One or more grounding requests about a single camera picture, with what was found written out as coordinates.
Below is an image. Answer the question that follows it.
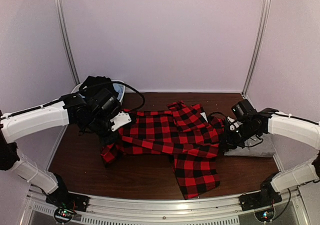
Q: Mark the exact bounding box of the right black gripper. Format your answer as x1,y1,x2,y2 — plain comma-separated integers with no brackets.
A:
218,120,259,150

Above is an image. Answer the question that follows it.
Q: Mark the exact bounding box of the white plastic laundry basket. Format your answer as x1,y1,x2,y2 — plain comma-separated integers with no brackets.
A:
71,83,126,104

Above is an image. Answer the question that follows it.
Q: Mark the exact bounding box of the red black plaid shirt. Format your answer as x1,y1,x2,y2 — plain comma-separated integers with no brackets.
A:
100,101,225,199

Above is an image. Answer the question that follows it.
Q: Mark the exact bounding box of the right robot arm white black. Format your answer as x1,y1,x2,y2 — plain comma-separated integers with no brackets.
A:
224,107,320,206

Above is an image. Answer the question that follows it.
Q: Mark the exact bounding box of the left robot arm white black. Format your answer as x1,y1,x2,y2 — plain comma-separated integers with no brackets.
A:
0,90,122,207

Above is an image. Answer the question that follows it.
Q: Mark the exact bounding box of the folded grey button shirt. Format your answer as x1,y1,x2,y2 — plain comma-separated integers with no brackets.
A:
224,134,276,158

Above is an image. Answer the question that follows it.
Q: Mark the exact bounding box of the light blue shirt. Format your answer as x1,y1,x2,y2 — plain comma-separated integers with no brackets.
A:
113,83,125,104

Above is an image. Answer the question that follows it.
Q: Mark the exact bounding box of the black shirt in basket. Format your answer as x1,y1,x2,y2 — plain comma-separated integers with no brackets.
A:
78,76,116,97

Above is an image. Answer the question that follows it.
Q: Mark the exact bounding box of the right circuit board with leds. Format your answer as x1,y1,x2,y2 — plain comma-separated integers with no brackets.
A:
254,208,275,223

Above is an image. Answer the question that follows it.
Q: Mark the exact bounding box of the circuit board with leds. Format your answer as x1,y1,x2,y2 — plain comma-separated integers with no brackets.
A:
254,208,275,223
53,208,76,223

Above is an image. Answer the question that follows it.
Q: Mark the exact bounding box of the left circuit board with leds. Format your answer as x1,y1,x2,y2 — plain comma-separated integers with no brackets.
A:
53,208,76,223

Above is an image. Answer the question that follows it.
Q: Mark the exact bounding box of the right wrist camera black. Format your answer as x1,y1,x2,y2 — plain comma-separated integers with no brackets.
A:
226,99,257,131

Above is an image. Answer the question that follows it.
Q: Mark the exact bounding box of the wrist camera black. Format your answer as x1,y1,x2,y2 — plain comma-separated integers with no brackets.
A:
226,99,257,131
87,88,132,132

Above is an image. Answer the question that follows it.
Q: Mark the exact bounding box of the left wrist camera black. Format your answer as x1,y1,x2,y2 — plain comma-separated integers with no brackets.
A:
87,88,132,132

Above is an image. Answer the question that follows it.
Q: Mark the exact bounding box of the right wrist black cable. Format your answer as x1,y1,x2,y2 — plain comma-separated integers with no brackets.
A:
207,111,230,126

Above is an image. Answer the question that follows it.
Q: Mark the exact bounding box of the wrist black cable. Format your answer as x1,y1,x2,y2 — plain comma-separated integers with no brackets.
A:
207,111,230,126
42,81,146,112

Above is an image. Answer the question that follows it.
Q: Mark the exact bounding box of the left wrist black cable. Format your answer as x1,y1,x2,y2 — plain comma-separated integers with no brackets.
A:
42,81,146,112

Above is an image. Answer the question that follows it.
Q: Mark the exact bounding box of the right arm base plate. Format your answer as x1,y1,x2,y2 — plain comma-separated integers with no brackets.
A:
239,191,282,212

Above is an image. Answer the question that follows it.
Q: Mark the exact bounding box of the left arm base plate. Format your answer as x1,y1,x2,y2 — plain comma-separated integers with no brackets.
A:
45,192,89,212

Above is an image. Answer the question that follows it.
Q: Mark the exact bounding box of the front aluminium rail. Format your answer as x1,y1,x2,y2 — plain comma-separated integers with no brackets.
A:
19,182,311,225

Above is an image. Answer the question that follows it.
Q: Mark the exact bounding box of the left aluminium frame post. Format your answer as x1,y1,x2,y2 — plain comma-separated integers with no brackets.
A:
54,0,80,85

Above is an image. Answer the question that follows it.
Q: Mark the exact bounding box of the aluminium frame post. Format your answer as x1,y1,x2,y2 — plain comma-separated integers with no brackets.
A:
241,0,272,98
54,0,80,85

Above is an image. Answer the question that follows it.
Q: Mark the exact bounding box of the right aluminium frame post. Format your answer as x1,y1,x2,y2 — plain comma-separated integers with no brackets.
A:
241,0,272,98

